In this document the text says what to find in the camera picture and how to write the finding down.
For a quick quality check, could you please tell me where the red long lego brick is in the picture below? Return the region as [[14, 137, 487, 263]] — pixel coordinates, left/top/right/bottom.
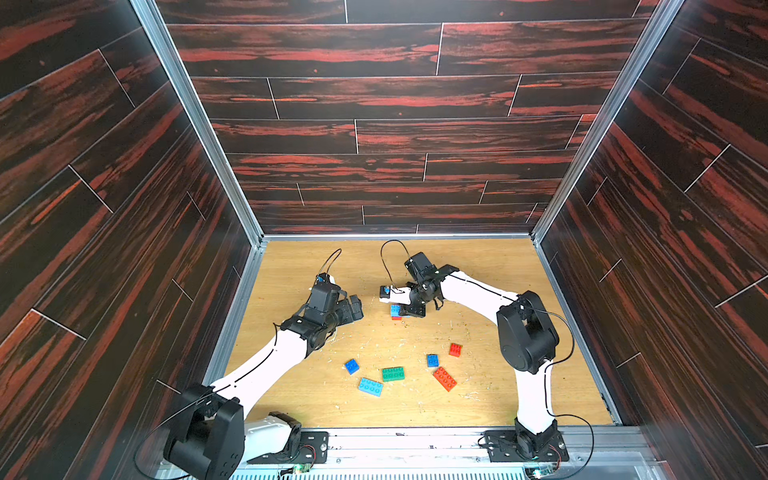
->
[[433, 367, 457, 392]]

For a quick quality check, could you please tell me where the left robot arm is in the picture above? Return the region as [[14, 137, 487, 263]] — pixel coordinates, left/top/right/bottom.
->
[[163, 273, 364, 479]]

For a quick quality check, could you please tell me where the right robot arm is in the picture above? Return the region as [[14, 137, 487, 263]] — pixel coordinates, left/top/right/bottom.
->
[[380, 252, 569, 462]]

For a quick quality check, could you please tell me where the small red lego right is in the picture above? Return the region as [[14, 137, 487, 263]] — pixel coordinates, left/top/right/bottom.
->
[[448, 343, 462, 358]]

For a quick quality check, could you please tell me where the green long lego brick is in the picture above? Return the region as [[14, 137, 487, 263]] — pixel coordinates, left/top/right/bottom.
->
[[381, 367, 406, 382]]

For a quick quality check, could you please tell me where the light blue lego front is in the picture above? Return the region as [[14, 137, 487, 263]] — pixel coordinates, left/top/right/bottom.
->
[[358, 378, 383, 397]]

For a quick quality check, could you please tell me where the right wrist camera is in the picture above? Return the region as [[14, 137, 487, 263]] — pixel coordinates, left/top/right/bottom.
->
[[379, 286, 411, 305]]

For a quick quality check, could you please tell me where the left camera cable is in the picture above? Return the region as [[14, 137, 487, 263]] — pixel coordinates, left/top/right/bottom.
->
[[317, 248, 343, 278]]

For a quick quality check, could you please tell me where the camera cable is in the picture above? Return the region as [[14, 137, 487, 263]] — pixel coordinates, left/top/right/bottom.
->
[[380, 239, 413, 288], [317, 248, 343, 278]]

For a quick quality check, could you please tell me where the right camera cable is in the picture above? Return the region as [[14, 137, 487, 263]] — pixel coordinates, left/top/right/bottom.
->
[[380, 239, 413, 288]]

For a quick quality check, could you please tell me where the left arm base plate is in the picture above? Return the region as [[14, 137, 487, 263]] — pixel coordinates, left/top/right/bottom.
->
[[247, 430, 330, 465]]

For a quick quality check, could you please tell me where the aluminium front rail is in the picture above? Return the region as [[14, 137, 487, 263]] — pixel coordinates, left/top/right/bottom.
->
[[232, 426, 670, 479]]

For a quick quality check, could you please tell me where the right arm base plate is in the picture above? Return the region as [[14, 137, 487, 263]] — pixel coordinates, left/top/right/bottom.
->
[[478, 429, 570, 463]]

